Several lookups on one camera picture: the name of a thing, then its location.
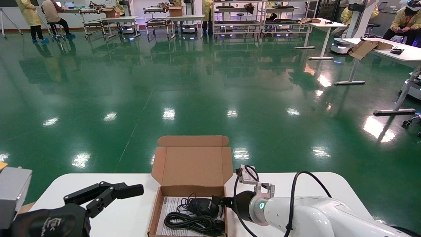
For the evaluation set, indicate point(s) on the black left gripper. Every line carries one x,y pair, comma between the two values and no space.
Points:
49,223

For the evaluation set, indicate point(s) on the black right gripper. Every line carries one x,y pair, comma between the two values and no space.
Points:
242,205

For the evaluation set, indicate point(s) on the brown cardboard storage box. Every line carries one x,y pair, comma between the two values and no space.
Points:
192,168

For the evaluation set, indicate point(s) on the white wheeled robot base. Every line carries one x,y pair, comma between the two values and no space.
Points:
189,29
416,93
127,29

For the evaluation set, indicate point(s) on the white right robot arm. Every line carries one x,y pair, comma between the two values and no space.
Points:
312,219

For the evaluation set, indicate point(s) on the flat cardboard box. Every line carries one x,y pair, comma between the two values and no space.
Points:
312,20

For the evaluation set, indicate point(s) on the cardboard box with open flap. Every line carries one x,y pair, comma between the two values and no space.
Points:
361,49

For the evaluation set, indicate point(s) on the black computer mouse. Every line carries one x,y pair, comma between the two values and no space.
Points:
202,207

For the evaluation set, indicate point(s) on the white printed paper sheet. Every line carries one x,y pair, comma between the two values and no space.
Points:
169,210

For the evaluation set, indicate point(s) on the brown cardboard piece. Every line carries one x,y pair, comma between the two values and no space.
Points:
28,207

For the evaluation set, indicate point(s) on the metal shelf cart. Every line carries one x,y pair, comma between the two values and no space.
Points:
157,22
93,23

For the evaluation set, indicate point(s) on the white metal shelving rack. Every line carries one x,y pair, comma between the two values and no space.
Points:
286,22
236,22

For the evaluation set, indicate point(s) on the white work table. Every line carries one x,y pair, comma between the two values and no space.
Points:
329,24
121,18
190,16
408,54

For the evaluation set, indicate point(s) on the person in tan shirt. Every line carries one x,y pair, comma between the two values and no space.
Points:
51,11

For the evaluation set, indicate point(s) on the person in yellow coat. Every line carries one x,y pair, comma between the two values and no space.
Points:
29,14
208,10
406,23
345,14

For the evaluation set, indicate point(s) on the open laptop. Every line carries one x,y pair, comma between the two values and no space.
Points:
69,5
382,5

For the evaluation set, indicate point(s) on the brown cloth item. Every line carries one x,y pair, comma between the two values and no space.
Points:
249,7

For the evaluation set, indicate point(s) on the swivel stool with casters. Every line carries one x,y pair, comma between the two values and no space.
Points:
408,122

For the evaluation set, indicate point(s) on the white wheeled robot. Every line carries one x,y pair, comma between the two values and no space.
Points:
358,23

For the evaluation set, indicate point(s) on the black round stool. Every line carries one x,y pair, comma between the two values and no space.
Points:
371,25

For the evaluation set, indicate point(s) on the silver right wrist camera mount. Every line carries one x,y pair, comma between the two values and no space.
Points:
264,190

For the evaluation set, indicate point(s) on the grey left wrist camera housing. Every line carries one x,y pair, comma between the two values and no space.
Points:
13,194

